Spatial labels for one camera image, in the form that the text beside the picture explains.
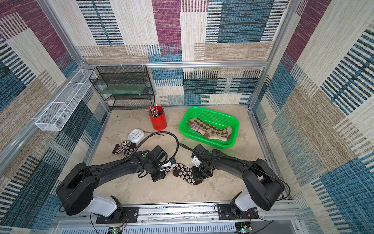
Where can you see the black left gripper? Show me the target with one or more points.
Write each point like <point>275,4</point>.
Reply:
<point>160,177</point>

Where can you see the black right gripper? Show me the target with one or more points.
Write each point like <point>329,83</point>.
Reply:
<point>198,174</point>

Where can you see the brown daisy pattern sock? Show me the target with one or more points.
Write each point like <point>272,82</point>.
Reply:
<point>185,173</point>

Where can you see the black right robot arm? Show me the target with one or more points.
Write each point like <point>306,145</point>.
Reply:
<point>263,186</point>

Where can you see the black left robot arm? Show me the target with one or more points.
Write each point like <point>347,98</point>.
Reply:
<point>77,190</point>

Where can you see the light blue alarm clock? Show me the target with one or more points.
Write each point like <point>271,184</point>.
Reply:
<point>136,135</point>

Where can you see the red ribbed plastic cup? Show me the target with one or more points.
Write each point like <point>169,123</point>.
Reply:
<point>159,123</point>

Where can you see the green plastic basket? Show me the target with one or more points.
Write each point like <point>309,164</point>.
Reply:
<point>217,119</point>

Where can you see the pens in red cup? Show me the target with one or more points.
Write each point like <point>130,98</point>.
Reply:
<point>155,111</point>

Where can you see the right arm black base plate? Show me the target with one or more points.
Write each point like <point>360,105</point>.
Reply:
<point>226,212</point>

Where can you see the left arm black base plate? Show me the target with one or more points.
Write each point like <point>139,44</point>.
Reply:
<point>120,215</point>

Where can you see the aluminium front rail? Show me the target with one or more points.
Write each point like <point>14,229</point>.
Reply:
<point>187,218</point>

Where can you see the black wire mesh shelf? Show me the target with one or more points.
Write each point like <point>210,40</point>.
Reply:
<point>124,87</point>

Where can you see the white wire wall basket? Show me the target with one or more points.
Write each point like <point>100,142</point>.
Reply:
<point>60,110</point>

